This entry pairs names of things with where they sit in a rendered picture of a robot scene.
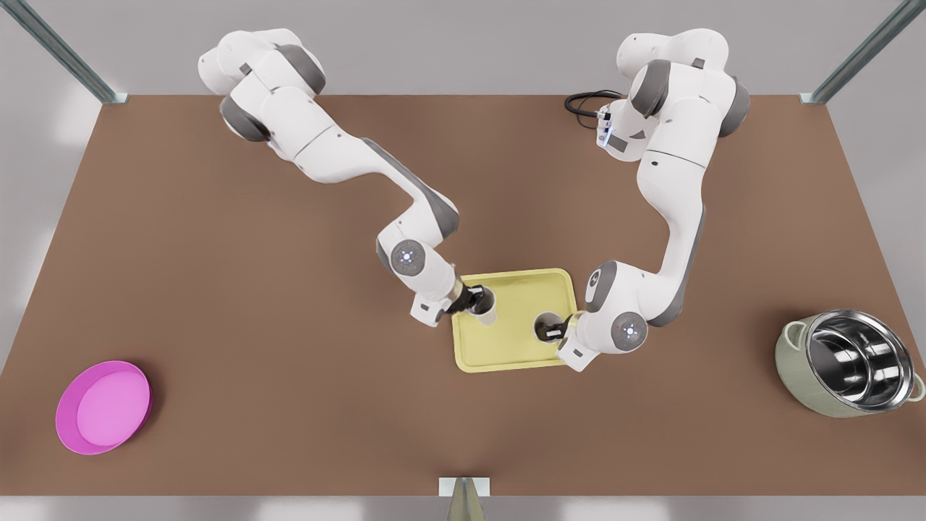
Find silver frame post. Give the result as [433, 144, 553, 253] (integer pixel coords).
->
[799, 0, 926, 104]
[439, 477, 491, 521]
[0, 0, 128, 104]

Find black cable loop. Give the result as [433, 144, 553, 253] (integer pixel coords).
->
[564, 90, 624, 131]

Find white IKEA cup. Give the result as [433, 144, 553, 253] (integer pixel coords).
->
[470, 287, 498, 326]
[533, 312, 567, 342]

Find pink round bowl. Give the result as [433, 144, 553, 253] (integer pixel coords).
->
[56, 360, 153, 456]

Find green pot with steel interior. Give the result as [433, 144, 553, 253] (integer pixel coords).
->
[775, 310, 926, 418]

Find yellow rectangular tray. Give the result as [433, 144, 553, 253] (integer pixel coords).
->
[451, 268, 579, 373]

